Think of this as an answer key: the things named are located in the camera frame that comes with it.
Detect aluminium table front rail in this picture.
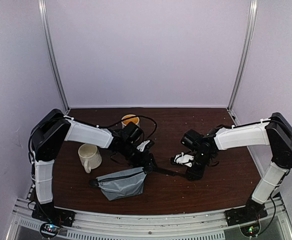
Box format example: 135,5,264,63
3,197,292,240

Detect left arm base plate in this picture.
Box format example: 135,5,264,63
31,205,75,239

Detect aluminium corner post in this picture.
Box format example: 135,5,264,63
38,0,70,113
227,0,258,112

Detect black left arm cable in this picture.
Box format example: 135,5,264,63
95,115,158,141

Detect grey zippered pouch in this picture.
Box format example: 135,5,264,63
89,167,152,201

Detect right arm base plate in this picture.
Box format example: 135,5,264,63
225,206,268,239

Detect black hair comb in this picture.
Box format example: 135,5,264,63
152,167,186,178

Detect white floral mug yellow inside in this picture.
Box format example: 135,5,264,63
121,114,140,128

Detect aluminium corner post right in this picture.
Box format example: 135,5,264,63
227,0,258,112

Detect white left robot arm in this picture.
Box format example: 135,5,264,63
28,108,157,205

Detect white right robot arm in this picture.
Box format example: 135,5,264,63
171,112,292,213

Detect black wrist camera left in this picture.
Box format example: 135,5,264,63
137,139,154,152

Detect plain white mug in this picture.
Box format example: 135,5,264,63
78,143,102,174

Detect aluminium corner post left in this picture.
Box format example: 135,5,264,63
38,0,70,113

